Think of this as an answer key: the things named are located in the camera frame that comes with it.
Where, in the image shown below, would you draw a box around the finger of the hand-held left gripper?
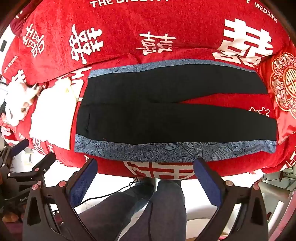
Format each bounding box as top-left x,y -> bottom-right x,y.
8,152 -> 56,186
0,138 -> 30,167

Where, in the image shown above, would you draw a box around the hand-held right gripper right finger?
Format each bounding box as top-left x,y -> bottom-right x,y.
194,158 -> 269,241

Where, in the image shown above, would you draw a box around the black cable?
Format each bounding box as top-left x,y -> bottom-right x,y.
80,178 -> 139,203

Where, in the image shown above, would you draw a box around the red pillow with gold pattern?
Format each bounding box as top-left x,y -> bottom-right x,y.
255,44 -> 296,145

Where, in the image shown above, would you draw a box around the person's left leg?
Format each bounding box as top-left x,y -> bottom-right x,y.
77,178 -> 155,241

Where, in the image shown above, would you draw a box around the person's leg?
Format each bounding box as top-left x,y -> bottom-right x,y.
77,178 -> 155,241
120,179 -> 188,241

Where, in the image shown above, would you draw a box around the black pants with blue trim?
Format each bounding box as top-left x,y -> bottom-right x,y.
74,59 -> 277,163

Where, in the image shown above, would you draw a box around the red printed blanket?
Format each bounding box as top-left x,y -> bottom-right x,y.
0,0 -> 296,180

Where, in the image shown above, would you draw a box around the white and pink cloth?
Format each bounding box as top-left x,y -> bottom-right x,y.
0,81 -> 42,127

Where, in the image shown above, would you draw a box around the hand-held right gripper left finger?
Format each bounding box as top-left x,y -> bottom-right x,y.
22,158 -> 99,241

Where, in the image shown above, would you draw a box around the grey metal frame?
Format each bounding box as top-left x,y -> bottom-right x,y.
258,171 -> 296,241

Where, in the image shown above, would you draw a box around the person's right leg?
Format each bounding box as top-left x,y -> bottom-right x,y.
120,179 -> 188,241

